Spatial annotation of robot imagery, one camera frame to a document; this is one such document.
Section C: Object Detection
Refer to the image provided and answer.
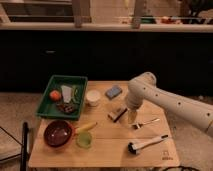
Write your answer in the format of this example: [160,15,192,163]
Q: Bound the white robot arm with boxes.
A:
[125,72,213,137]

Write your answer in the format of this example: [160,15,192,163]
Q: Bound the white cup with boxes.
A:
[86,90,101,107]

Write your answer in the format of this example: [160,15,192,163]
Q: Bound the white folded cloth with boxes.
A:
[61,85,72,103]

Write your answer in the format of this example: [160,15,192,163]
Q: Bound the silver fork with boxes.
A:
[131,118,160,130]

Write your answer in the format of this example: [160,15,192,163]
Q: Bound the green plastic tray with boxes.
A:
[36,75,87,121]

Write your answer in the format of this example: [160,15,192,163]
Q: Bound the black cable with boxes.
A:
[0,126,24,164]

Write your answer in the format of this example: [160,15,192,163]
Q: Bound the orange fruit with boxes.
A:
[49,90,62,101]

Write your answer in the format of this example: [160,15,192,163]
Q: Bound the dark red bowl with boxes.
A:
[43,120,74,147]

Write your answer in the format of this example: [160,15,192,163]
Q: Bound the green plastic cup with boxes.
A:
[76,132,92,149]

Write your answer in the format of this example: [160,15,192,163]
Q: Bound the green chili pepper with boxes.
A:
[72,86,80,104]

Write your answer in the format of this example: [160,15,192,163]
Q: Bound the white handled black brush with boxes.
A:
[128,135,168,154]

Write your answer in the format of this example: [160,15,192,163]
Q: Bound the black chair frame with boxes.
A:
[20,122,29,171]

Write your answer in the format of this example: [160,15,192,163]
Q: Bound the blue sponge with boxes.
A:
[105,85,122,100]

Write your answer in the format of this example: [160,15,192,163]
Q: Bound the dark brown chocolate cookie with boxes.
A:
[56,103,76,114]

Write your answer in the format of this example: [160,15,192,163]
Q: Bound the yellow banana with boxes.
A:
[75,122,97,134]

